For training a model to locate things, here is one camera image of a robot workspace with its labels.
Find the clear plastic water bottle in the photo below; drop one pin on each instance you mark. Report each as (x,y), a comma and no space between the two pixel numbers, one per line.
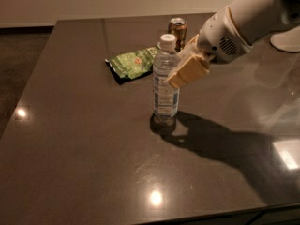
(166,98)

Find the gold drink can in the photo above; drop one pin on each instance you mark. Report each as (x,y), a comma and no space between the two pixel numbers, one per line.
(178,27)

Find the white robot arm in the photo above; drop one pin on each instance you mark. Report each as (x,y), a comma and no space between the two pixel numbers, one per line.
(258,19)

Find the green jalapeno chip bag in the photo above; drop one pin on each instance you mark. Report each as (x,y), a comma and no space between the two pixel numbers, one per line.
(133,65)

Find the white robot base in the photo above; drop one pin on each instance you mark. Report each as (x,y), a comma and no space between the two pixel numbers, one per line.
(288,42)

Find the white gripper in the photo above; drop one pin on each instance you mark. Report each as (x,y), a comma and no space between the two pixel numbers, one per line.
(218,37)

